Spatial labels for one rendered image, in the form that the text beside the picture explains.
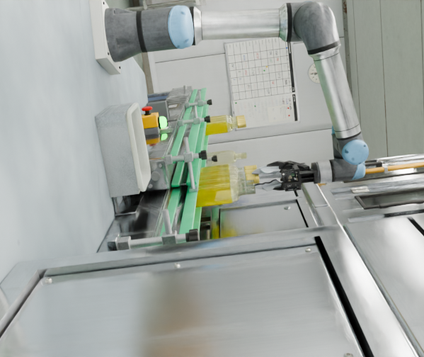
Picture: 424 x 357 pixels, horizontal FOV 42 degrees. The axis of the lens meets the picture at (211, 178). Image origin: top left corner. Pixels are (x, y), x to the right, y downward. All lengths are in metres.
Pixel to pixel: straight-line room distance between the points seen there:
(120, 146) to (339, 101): 0.64
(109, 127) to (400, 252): 0.92
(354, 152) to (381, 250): 0.96
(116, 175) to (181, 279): 0.78
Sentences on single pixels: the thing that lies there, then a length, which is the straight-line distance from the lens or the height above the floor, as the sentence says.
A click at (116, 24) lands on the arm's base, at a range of 1.60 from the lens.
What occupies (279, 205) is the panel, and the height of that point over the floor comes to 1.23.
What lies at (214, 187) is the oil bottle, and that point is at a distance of 1.75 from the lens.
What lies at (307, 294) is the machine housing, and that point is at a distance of 0.67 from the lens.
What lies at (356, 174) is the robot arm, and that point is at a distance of 1.87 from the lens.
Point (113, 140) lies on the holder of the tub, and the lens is 1.47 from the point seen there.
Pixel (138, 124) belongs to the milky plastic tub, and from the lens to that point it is 1.61.
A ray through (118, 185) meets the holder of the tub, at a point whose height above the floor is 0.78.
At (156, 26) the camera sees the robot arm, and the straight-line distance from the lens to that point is 1.59.
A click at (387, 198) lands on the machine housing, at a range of 2.11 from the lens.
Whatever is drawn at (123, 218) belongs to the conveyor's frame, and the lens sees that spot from 1.50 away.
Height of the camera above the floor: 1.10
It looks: 3 degrees down
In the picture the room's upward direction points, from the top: 83 degrees clockwise
